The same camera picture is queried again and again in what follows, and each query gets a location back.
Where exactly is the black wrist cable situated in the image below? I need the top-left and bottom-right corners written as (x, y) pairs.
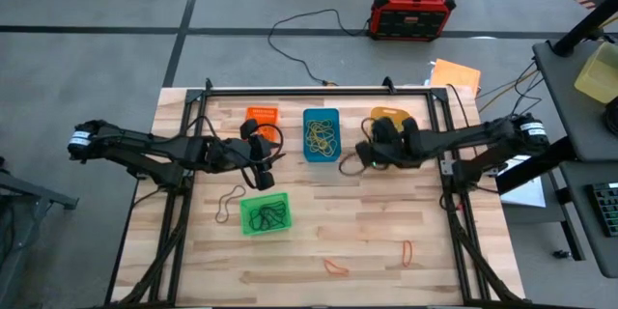
top-left (240, 124), bottom-right (287, 189)
top-left (338, 151), bottom-right (369, 177)

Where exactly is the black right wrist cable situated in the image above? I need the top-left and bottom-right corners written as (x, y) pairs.
top-left (338, 151), bottom-right (369, 177)

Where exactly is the black support beam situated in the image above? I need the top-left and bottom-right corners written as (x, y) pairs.
top-left (494, 137), bottom-right (580, 195)

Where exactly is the orange plastic basket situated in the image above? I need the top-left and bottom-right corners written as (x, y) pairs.
top-left (244, 105), bottom-right (281, 144)

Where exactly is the black power cable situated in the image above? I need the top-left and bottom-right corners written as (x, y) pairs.
top-left (267, 8), bottom-right (374, 87)

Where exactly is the translucent yellow container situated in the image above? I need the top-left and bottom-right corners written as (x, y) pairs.
top-left (574, 41), bottom-right (618, 104)

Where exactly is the yellow plastic bin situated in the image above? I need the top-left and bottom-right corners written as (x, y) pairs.
top-left (370, 105), bottom-right (411, 131)

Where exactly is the red portable power station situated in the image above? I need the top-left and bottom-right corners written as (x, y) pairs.
top-left (368, 0), bottom-right (458, 42)

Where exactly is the large orange rubber band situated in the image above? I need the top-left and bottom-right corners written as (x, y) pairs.
top-left (323, 257), bottom-right (351, 278)

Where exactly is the white paper sheet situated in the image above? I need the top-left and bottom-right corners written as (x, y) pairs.
top-left (498, 154), bottom-right (548, 210)

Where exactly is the black pole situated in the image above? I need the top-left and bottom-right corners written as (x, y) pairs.
top-left (551, 0), bottom-right (618, 58)

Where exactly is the grey metal stand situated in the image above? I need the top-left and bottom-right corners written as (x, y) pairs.
top-left (0, 155), bottom-right (80, 309)

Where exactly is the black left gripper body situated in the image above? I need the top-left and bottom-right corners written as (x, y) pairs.
top-left (224, 118), bottom-right (276, 192)

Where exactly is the green slotted plastic basket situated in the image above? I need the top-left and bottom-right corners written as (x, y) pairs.
top-left (239, 191), bottom-right (294, 237)

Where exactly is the black keyboard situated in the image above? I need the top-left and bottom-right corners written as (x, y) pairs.
top-left (585, 182), bottom-right (618, 239)

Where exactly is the orange folder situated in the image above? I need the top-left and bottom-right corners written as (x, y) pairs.
top-left (429, 58), bottom-right (483, 98)

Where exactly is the grey side table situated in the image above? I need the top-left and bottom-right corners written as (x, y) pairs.
top-left (530, 37), bottom-right (618, 163)

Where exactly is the grey desk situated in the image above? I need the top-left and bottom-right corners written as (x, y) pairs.
top-left (558, 157), bottom-right (618, 280)

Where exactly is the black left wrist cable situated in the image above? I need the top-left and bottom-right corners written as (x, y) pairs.
top-left (240, 124), bottom-right (287, 189)

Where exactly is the blue plastic bin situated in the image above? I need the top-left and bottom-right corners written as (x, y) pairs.
top-left (302, 107), bottom-right (343, 164)

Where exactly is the yellow rubber band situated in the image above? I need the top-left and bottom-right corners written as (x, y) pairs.
top-left (313, 123), bottom-right (338, 149)
top-left (316, 137), bottom-right (339, 158)
top-left (306, 134), bottom-right (334, 158)
top-left (306, 120), bottom-right (329, 144)
top-left (305, 119), bottom-right (339, 158)

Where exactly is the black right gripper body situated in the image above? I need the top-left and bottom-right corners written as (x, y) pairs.
top-left (355, 116), bottom-right (422, 169)

